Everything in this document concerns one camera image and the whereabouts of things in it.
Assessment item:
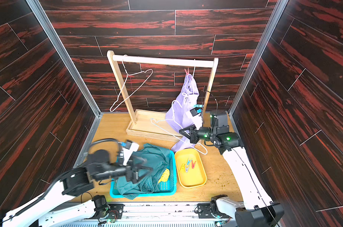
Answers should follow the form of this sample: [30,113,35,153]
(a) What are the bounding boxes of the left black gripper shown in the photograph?
[93,154,152,184]

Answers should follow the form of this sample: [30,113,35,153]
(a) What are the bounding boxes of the lilac shorts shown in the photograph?
[165,73,203,153]

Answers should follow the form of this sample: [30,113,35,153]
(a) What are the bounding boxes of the green shorts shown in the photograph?
[116,143,171,200]

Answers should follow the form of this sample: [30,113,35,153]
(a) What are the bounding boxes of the blue wire hanger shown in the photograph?
[151,100,208,155]

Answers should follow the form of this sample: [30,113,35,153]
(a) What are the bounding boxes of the yellow clothespin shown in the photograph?
[180,164,186,173]

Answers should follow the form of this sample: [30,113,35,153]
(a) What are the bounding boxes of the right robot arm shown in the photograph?
[179,108,285,227]

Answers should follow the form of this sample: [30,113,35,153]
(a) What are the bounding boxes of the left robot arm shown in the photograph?
[0,138,153,227]

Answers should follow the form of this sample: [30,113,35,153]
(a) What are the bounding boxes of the wooden clothes rack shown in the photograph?
[107,50,219,142]

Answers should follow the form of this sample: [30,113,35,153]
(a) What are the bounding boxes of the turquoise plastic basket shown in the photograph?
[109,150,177,199]

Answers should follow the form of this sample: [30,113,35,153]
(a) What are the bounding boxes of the yellow plastic tray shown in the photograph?
[175,148,207,189]

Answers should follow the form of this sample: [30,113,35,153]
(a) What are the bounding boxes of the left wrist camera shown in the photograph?
[118,140,139,166]

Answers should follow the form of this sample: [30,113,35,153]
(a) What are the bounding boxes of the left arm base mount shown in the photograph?
[90,203,124,220]

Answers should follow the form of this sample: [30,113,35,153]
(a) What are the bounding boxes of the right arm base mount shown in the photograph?
[194,203,230,219]

